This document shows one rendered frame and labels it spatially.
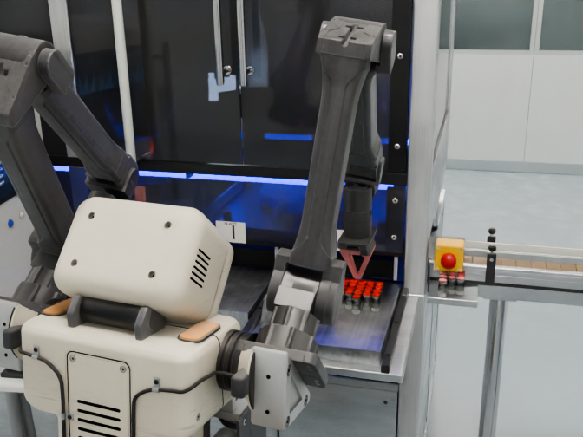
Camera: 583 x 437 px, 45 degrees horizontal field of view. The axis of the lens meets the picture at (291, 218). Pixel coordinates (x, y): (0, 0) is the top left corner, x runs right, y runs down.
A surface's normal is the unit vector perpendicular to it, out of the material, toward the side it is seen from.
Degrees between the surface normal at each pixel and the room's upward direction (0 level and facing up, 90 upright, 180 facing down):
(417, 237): 90
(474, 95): 90
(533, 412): 0
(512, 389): 0
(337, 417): 90
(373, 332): 0
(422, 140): 90
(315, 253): 81
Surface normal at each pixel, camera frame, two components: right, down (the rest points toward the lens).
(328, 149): -0.25, 0.18
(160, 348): -0.12, -0.82
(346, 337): -0.02, -0.95
